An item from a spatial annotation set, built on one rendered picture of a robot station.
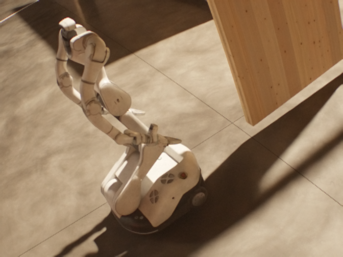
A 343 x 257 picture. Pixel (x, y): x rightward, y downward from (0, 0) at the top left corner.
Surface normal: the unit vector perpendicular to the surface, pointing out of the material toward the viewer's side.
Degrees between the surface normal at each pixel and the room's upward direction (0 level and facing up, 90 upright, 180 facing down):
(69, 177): 0
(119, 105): 91
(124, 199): 90
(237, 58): 90
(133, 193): 90
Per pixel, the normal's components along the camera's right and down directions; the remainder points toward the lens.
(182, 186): 0.54, 0.40
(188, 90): -0.28, -0.74
